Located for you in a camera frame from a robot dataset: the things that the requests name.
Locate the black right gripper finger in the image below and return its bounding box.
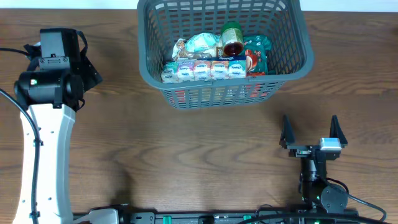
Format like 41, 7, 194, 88
279, 114, 295, 149
329, 115, 348, 146

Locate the orange spaghetti pasta packet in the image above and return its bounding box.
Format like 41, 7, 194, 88
165, 83, 277, 109

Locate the Kleenex tissue multipack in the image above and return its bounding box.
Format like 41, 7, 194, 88
160, 56, 248, 84

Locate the green Nescafe coffee bag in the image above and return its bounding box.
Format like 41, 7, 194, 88
243, 34, 272, 76

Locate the green lid spice jar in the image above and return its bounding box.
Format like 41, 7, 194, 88
221, 22, 244, 56

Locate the beige cookie snack bag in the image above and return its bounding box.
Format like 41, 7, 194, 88
172, 39, 226, 60

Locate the teal small packet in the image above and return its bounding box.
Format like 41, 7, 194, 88
185, 32, 221, 52

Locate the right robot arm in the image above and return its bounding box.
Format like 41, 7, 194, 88
279, 115, 348, 214

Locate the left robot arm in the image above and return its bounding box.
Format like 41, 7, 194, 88
13, 28, 119, 223

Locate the grey plastic shopping basket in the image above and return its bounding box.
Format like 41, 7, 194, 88
137, 0, 314, 109

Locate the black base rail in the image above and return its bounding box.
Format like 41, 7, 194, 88
74, 205, 360, 224

